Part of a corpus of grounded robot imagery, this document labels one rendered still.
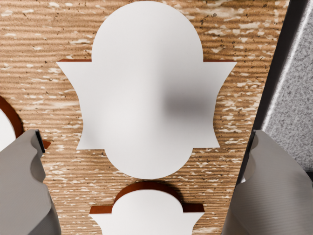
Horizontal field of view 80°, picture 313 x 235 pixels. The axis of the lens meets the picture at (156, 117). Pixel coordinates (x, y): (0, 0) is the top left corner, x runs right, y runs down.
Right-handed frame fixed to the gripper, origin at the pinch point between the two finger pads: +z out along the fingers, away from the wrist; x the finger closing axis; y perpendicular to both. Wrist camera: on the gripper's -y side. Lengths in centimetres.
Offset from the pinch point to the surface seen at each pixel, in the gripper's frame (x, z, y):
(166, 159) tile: 1.6, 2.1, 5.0
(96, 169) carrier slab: -5.3, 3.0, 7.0
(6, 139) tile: -11.6, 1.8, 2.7
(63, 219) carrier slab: -10.1, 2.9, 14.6
